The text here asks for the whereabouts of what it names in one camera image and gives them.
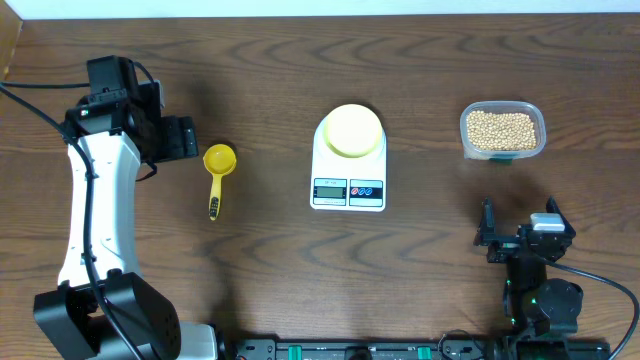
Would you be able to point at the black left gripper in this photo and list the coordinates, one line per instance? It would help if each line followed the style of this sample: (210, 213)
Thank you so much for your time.
(185, 137)

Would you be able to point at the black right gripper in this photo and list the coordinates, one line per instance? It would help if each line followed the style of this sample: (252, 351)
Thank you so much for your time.
(504, 244)

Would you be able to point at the yellow measuring scoop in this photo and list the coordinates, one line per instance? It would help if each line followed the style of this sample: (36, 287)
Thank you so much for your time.
(219, 160)

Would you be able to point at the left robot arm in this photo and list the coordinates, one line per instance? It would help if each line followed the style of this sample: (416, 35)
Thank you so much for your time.
(102, 308)

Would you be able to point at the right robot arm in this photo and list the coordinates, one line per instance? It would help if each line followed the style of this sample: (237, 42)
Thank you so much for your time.
(538, 305)

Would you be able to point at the white digital kitchen scale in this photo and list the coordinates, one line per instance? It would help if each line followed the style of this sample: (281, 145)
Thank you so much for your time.
(339, 183)

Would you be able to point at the pale yellow bowl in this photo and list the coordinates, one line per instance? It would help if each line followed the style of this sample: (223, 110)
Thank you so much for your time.
(352, 131)

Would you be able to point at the pile of soybeans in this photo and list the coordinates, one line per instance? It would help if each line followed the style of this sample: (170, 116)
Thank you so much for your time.
(501, 132)

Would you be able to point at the clear plastic container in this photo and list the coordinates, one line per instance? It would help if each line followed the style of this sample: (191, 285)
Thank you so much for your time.
(499, 107)

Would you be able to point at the wooden panel at left edge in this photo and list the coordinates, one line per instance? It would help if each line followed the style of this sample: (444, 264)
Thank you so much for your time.
(10, 29)

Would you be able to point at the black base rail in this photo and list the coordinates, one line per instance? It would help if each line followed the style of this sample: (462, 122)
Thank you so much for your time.
(450, 347)

